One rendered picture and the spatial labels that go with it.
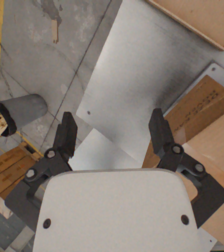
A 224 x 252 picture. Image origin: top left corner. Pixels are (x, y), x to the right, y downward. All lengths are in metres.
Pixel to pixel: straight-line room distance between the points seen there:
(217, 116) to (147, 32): 0.36
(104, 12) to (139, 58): 1.04
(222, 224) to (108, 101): 0.51
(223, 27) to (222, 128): 0.33
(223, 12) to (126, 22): 0.26
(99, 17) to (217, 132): 1.42
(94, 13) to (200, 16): 1.17
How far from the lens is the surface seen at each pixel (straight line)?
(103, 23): 1.52
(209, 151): 0.28
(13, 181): 2.98
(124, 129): 0.62
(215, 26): 0.52
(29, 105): 2.07
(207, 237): 0.89
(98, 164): 0.84
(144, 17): 0.53
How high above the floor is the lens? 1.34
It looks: 53 degrees down
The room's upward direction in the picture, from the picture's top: 138 degrees counter-clockwise
